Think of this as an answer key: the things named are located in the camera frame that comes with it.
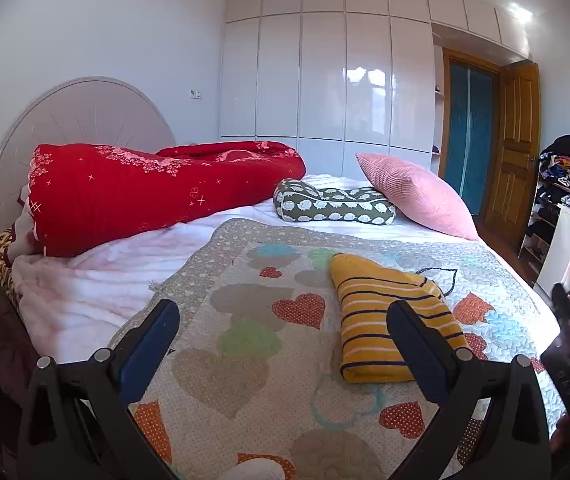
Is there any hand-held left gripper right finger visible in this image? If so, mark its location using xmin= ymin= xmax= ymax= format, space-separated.
xmin=386 ymin=301 xmax=553 ymax=480

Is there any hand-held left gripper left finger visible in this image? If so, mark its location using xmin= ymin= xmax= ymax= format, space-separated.
xmin=15 ymin=299 xmax=182 ymax=480

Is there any yellow striped baby garment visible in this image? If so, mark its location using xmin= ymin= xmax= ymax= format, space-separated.
xmin=329 ymin=253 xmax=470 ymax=384

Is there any shelf rack with clothes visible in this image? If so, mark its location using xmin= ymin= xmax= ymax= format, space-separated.
xmin=517 ymin=132 xmax=570 ymax=272

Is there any white cabinet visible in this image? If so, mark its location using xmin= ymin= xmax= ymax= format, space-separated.
xmin=535 ymin=204 xmax=570 ymax=307

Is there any heart patterned quilt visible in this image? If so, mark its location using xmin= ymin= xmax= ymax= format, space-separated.
xmin=109 ymin=217 xmax=566 ymax=480

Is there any red floral duvet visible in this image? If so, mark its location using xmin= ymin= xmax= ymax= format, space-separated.
xmin=27 ymin=141 xmax=307 ymax=259

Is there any pink ribbed pillow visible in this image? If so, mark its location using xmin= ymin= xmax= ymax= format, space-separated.
xmin=355 ymin=152 xmax=480 ymax=241

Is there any brown yellow patterned pillow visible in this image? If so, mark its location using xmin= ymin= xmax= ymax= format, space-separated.
xmin=0 ymin=227 xmax=22 ymax=307

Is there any wooden door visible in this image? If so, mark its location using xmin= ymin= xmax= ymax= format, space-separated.
xmin=482 ymin=62 xmax=542 ymax=247

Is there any green patterned pillow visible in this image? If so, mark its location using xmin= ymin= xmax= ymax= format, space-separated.
xmin=273 ymin=178 xmax=397 ymax=226

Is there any teal glass door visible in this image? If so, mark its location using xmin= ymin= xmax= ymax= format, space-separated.
xmin=447 ymin=57 xmax=498 ymax=217

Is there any round white headboard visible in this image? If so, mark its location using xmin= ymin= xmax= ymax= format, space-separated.
xmin=0 ymin=76 xmax=177 ymax=235

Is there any glossy white wardrobe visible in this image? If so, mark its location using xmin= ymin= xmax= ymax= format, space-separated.
xmin=219 ymin=0 xmax=533 ymax=177

